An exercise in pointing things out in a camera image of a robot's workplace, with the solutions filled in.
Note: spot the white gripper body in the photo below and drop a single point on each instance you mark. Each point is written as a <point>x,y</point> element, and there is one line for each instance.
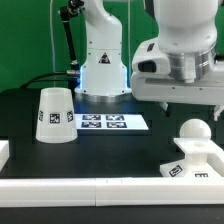
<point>207,91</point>

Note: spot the white lamp bulb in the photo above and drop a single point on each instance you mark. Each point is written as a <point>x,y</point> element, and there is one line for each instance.
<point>195,128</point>

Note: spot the white lamp base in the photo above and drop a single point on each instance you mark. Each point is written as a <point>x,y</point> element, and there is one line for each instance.
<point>195,162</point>

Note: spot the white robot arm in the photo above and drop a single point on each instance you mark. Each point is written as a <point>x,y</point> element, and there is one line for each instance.
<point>172,53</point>

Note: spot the white lamp shade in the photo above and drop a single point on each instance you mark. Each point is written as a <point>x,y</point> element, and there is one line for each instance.
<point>56,117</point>

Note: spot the white marker sheet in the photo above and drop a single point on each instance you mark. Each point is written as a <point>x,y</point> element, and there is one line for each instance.
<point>110,122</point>

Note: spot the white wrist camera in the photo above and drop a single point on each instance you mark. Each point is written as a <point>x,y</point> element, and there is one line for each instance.
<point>149,58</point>

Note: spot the white right rail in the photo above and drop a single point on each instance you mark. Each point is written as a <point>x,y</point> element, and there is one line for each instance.
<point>216,161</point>

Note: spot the white rail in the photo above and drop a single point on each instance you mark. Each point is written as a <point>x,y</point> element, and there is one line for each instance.
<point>110,192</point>
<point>4,153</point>
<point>216,161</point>

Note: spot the white front rail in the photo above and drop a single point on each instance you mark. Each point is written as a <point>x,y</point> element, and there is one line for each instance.
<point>110,192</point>

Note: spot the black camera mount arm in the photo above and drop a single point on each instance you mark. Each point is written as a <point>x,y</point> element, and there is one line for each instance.
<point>66,13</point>

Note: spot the white left rail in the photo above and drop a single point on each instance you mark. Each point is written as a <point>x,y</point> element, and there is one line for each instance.
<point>4,153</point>

